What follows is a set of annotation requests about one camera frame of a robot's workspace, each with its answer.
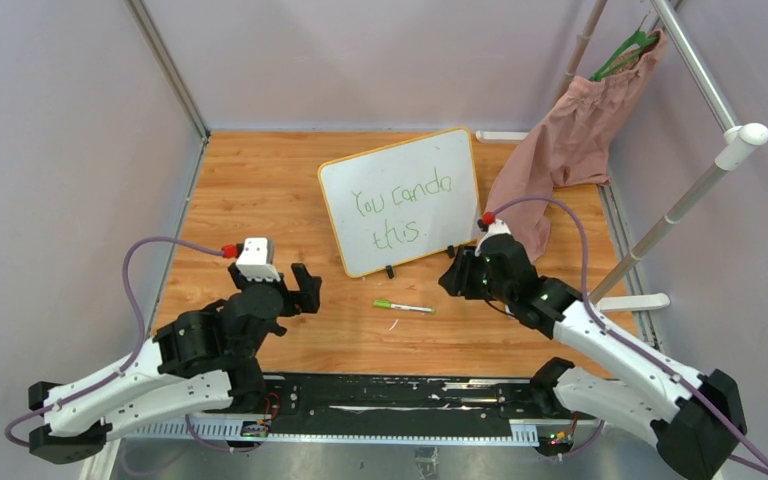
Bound white green marker pen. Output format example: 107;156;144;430
373;300;435;314

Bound yellow-framed whiteboard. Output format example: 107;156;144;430
317;128;481;278

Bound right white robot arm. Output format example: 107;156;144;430
439;234;747;479

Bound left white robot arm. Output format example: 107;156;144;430
28;263;323;465

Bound pink cloth shorts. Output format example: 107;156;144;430
483;29;669;263

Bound green clothes hanger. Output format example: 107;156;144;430
588;29;660;82

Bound white metal clothes rack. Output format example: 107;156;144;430
475;0;768;314

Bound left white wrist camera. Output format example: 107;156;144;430
235;237;281;282

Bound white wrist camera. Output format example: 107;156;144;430
235;237;281;282
474;218;511;257

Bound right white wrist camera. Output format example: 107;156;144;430
474;218;511;257

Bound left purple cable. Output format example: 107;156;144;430
3;237;240;455

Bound purple cable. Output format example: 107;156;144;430
480;195;768;480
3;237;240;455

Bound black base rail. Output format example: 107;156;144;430
148;370;601;458

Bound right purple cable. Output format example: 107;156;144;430
480;195;768;480

